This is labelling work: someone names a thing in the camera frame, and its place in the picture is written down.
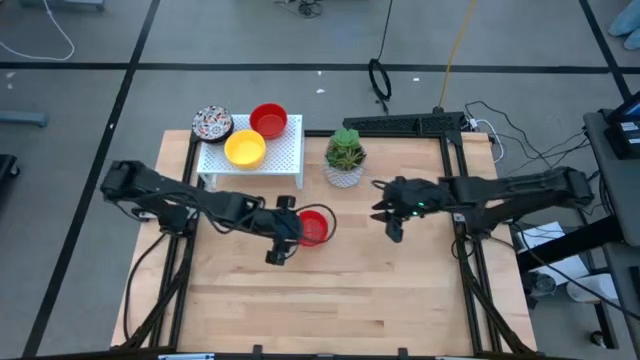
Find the grey metal base foot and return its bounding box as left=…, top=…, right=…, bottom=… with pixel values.
left=0, top=112, right=49, bottom=129
left=18, top=0, right=106, bottom=12

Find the yellow mini bowl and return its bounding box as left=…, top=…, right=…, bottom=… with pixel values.
left=223, top=129, right=267, bottom=171

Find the grey side desk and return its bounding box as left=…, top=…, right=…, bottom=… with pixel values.
left=582, top=109, right=640, bottom=246

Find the white power cable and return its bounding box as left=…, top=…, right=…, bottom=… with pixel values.
left=467, top=117, right=506, bottom=165

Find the white paper sheet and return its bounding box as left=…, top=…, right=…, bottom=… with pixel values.
left=519, top=222, right=567, bottom=252

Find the white perforated metal shelf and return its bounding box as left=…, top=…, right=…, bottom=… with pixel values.
left=196, top=114, right=305, bottom=191

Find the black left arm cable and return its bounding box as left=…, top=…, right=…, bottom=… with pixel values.
left=294, top=202, right=339, bottom=251

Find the black bowl with floral inside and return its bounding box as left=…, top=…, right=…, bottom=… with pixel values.
left=191, top=104, right=235, bottom=145

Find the succulent in patterned white pot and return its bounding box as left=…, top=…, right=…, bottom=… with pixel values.
left=323, top=127, right=367, bottom=189

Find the white floor cable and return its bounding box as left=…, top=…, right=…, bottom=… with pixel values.
left=0, top=0, right=76, bottom=62

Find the black device with screen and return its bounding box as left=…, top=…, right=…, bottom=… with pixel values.
left=602, top=92, right=640, bottom=160

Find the red mini bowl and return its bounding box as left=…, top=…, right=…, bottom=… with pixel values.
left=297, top=209, right=330, bottom=248
left=248, top=102, right=289, bottom=141

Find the yellow hanging cable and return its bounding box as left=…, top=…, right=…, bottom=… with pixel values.
left=437, top=0, right=476, bottom=110

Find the thin black floor cable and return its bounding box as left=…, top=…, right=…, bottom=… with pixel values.
left=464, top=99, right=606, bottom=201

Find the black aluminium table frame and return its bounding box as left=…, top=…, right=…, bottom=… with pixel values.
left=119, top=128, right=539, bottom=359

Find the black floor cable bundle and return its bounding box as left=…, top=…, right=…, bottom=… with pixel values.
left=273, top=0, right=326, bottom=19

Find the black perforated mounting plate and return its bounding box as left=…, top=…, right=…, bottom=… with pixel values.
left=342, top=111, right=469, bottom=135

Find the black desk support beam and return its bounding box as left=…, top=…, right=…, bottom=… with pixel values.
left=516, top=214, right=626, bottom=274

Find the black hanging cable with coil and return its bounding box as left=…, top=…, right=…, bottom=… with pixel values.
left=367, top=0, right=394, bottom=115

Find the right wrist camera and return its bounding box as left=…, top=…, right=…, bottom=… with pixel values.
left=385, top=218, right=405, bottom=245

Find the round grey floor device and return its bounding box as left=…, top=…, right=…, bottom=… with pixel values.
left=532, top=272, right=557, bottom=296

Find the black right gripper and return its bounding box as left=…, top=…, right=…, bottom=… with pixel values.
left=370, top=177, right=454, bottom=224

